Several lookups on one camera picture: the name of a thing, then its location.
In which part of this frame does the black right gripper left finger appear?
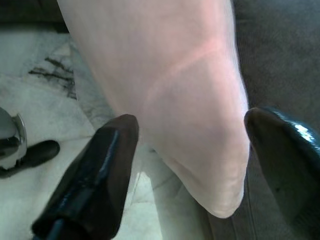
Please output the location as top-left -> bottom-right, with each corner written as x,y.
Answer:
31,113 -> 140,240

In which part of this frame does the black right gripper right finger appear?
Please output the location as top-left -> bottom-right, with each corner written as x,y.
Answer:
243,106 -> 320,240

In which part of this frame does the pink cat face pillow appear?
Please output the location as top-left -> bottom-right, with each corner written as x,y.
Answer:
56,0 -> 252,218

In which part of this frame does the dark grey-brown fabric sofa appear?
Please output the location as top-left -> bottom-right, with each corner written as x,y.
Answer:
207,0 -> 320,240

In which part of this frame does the dark fabric armchair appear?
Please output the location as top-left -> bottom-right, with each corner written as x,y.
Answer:
0,0 -> 70,34

